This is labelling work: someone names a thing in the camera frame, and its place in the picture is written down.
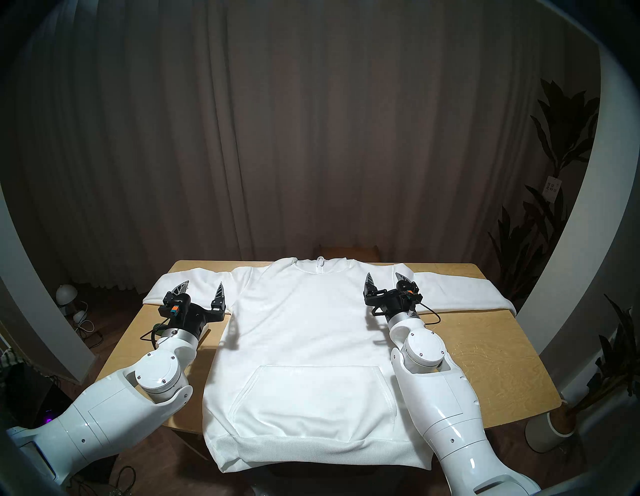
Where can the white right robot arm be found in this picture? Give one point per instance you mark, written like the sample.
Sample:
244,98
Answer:
440,400

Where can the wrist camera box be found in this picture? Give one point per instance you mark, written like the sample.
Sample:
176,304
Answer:
170,310
412,295

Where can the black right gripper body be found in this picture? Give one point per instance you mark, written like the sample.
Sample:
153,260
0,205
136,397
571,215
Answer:
387,302

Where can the white plant tag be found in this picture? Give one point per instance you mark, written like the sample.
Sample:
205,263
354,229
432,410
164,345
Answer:
552,189

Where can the white curved arch frame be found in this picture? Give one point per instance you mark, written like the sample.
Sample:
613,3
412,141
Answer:
600,225
35,310

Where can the brown pleated curtain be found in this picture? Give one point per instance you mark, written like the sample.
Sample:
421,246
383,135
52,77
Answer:
310,125

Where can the tall dark leafy plant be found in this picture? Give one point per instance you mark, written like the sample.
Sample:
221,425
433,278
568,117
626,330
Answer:
565,130

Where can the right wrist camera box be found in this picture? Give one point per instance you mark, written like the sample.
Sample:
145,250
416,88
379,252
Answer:
412,295

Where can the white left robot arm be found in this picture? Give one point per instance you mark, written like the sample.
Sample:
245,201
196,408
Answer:
100,415

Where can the white hooded sweatshirt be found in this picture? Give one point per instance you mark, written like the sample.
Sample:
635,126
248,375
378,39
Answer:
320,325

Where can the small white round lamp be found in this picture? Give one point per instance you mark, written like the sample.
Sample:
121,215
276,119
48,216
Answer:
79,316

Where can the computer case with rgb fans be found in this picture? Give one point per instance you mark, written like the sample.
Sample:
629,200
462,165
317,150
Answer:
35,395

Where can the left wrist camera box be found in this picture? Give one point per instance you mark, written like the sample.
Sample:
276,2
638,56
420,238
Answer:
170,310

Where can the plant in white pot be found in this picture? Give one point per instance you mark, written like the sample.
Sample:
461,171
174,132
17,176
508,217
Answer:
545,430

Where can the white mushroom lamp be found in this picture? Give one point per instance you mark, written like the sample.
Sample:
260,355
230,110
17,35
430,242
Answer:
65,294

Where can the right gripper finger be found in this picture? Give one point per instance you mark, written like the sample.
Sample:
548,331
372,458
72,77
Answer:
406,283
370,287

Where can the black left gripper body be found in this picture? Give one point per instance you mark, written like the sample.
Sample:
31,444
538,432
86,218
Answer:
192,317

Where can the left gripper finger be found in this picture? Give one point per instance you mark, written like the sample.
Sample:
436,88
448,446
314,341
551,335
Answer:
177,296
219,300

